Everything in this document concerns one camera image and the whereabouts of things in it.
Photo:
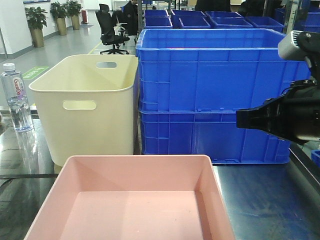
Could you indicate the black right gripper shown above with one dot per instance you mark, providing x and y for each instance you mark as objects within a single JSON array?
[{"x": 293, "y": 116}]

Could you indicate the pink plastic bin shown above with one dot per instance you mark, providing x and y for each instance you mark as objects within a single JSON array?
[{"x": 134, "y": 197}]

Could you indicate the cream plastic bin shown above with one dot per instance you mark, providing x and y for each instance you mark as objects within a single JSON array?
[{"x": 88, "y": 105}]

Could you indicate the lower large blue crate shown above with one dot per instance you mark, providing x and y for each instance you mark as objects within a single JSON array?
[{"x": 214, "y": 134}]

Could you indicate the large blue crate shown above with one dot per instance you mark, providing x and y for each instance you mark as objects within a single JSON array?
[
  {"x": 199, "y": 70},
  {"x": 214, "y": 134}
]

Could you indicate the upper large blue crate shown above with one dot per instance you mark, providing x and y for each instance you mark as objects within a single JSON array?
[{"x": 199, "y": 70}]

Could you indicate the stainless steel table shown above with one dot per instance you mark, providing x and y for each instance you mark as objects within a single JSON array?
[{"x": 264, "y": 202}]

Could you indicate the black office chair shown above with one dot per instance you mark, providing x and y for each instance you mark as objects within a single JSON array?
[{"x": 108, "y": 35}]

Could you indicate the clear water bottle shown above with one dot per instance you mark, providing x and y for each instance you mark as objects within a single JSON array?
[{"x": 16, "y": 97}]

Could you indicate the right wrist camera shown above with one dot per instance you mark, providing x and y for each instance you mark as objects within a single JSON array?
[{"x": 301, "y": 46}]

